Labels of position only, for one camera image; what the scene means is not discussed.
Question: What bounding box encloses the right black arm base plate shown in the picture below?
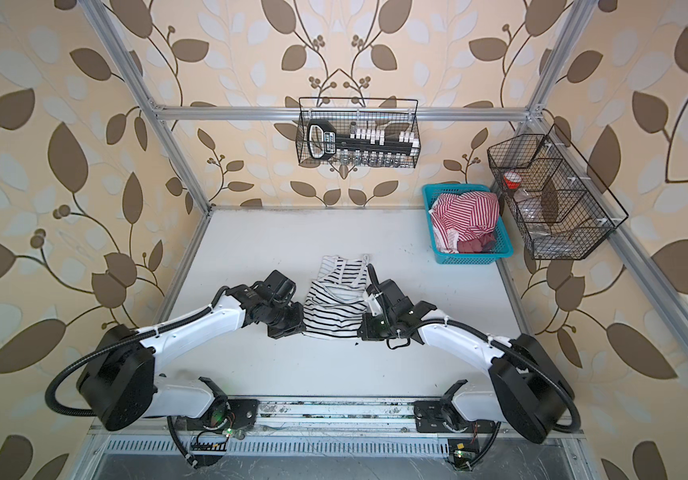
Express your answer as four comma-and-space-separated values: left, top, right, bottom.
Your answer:
413, 400, 496, 435

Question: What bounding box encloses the right black corrugated cable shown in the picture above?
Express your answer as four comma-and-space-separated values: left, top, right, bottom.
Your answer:
421, 317, 583, 470

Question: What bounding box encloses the right black wire basket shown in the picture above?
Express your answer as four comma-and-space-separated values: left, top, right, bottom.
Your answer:
487, 125, 629, 260

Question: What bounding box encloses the black white handled tool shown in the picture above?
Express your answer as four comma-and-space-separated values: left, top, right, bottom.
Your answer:
306, 120, 337, 160

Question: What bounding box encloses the black white striped tank top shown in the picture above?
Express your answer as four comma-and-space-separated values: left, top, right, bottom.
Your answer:
303, 254, 370, 340

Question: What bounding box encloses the black vial rack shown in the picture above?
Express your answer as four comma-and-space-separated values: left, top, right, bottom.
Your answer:
332, 122, 422, 168

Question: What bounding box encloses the red white striped tank top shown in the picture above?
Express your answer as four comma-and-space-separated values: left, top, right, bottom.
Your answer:
429, 191, 500, 255

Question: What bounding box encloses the left black corrugated cable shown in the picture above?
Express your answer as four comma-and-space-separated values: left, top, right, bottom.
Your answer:
43, 287, 231, 469

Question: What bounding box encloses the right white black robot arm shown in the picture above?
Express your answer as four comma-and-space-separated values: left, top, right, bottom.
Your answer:
358, 278, 582, 444

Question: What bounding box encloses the back black wire basket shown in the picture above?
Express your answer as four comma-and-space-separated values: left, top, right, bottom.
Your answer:
295, 95, 422, 169

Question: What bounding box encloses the aluminium front rail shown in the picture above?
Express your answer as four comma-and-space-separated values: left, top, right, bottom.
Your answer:
88, 394, 585, 438

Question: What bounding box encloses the red capped plastic bottle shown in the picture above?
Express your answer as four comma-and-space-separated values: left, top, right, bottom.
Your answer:
503, 171, 532, 203

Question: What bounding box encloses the black wire basket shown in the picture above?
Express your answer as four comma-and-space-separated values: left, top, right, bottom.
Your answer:
295, 95, 422, 169
487, 125, 629, 260

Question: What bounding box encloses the aluminium frame back bar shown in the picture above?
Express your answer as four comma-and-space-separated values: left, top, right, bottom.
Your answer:
154, 105, 531, 122

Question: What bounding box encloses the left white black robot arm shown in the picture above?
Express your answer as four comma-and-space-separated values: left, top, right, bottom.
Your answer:
76, 270, 304, 431

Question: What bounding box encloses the black corrugated cable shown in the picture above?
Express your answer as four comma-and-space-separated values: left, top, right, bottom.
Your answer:
43, 287, 231, 469
421, 317, 583, 470

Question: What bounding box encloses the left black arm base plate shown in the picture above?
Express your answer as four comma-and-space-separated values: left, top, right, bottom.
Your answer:
174, 398, 260, 433

